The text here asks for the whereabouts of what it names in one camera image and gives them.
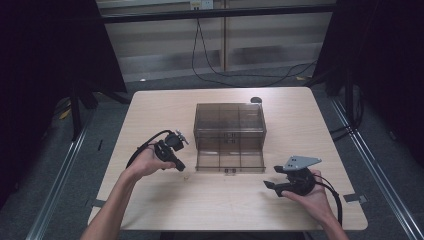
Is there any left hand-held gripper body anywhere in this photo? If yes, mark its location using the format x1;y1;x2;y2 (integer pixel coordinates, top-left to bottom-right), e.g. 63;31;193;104
154;129;190;163

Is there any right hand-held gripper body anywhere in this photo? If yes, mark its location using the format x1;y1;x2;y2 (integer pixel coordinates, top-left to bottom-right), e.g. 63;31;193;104
278;155;323;197

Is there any smoky transparent plastic drawer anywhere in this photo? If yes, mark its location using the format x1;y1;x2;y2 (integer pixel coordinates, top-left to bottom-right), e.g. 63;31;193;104
195;136;267;175

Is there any smoky transparent drawer case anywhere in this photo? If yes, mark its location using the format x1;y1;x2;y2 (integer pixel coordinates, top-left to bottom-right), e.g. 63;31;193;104
193;102;268;146

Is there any person's right hand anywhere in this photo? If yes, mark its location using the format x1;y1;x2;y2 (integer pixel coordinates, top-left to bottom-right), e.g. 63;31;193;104
281;169;335;224

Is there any person's left hand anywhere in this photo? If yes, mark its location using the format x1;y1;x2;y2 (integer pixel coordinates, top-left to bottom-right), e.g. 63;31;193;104
124;140;176;183

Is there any grey tape piece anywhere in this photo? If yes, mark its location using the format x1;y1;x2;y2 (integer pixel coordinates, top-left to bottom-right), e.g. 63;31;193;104
343;193;368;204
85;198;107;208

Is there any black metal stand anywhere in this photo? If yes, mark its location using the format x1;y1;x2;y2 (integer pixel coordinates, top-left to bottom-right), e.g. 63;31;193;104
68;81;99;142

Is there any black horizontal bar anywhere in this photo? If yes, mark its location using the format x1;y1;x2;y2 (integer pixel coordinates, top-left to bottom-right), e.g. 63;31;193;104
100;4;337;24

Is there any black curtain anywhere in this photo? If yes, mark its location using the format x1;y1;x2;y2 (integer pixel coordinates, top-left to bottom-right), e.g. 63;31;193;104
0;0;128;208
311;0;424;166

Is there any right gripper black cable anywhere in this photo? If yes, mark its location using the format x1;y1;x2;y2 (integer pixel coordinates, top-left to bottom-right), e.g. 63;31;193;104
314;174;344;228

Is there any metal floor rail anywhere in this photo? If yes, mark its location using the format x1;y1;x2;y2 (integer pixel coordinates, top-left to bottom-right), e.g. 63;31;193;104
329;96;424;240
25;123;91;240

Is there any black hanging cable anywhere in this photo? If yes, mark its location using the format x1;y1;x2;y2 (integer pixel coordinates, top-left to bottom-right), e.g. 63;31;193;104
191;18;318;89
198;28;318;79

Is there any white wall outlet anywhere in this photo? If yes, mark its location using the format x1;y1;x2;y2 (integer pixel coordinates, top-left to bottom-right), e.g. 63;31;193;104
189;0;214;10

